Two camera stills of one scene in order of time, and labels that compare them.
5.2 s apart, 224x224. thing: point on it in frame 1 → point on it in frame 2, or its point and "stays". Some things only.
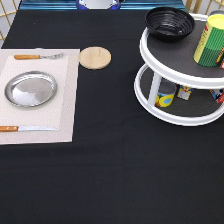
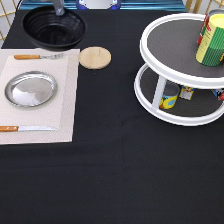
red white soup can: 221,12 → 204,24
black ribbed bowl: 169,24 → 53,32
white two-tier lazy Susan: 172,87 stays
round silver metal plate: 30,89 stays
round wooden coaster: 95,57 stays
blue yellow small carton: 184,92 stays
